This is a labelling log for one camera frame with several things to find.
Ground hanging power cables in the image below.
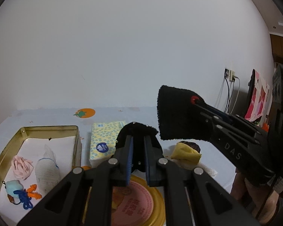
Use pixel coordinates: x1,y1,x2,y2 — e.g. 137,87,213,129
214,76,241,115

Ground gold metal tin box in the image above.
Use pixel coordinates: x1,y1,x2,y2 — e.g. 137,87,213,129
0,125,82,211

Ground black beaded hair band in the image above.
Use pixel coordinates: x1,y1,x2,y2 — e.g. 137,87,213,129
115,122,162,173

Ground yellow cloth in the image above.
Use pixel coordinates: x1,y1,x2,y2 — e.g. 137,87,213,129
171,142,202,165

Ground round gold pink lid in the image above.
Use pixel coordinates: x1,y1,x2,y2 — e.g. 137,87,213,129
82,174,166,226

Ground wall power outlet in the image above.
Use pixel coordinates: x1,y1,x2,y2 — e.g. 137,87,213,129
224,68,236,82

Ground yellow dotted tissue pack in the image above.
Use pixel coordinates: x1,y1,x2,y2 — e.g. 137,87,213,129
89,121,127,168

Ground white knit glove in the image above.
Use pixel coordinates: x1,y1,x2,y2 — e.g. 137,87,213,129
35,145,61,194

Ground person's hand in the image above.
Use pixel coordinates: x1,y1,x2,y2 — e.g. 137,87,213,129
230,169,283,225

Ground pink patterned cloth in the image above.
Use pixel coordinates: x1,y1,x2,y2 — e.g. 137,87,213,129
244,69,270,122

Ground light blue plush keychain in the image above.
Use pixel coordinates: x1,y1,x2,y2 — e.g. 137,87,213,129
2,180,24,204

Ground white waffle towel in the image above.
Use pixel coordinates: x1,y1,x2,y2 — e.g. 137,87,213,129
173,159,218,178

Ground dark purple velvet scrunchie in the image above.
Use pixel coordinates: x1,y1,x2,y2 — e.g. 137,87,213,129
181,141,201,153

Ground pink scrunched cloth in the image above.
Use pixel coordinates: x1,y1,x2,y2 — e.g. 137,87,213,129
11,155,34,180

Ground tomato print tablecloth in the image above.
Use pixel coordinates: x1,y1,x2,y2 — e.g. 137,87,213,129
0,107,239,226

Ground black fuzzy cloth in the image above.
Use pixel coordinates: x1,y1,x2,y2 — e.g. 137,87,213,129
157,85,216,141

